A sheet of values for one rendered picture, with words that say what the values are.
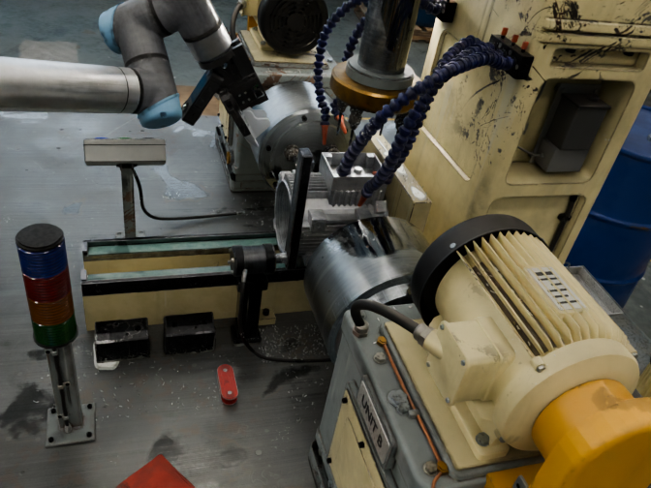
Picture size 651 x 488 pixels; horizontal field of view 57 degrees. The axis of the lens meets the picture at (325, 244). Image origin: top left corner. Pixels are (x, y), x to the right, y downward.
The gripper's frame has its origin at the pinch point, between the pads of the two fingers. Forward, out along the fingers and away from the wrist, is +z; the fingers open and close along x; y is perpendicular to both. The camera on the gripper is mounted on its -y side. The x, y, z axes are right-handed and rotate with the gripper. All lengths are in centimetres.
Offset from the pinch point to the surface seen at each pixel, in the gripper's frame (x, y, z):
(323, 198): -9.7, 8.1, 13.3
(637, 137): 59, 130, 109
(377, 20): -8.6, 30.2, -15.4
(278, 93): 27.5, 9.7, 7.1
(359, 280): -41.0, 7.6, 7.2
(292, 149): 12.5, 6.6, 13.7
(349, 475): -65, -6, 17
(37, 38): 377, -130, 60
